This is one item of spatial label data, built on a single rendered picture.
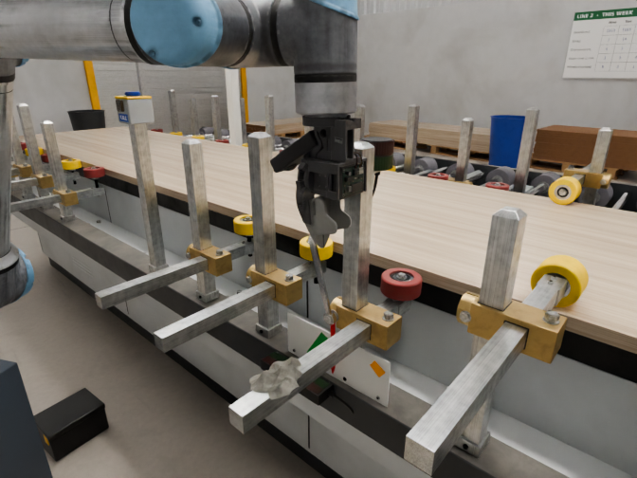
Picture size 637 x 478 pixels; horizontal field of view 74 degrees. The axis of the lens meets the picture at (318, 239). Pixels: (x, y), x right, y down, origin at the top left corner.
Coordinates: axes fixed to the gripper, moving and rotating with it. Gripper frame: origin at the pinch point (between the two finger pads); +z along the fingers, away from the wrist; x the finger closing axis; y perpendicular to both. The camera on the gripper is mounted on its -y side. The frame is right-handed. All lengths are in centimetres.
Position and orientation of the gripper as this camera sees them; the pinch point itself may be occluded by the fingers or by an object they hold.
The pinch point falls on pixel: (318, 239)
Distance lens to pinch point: 71.3
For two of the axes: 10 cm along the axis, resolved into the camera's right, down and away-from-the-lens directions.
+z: 0.2, 9.4, 3.5
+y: 7.5, 2.2, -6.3
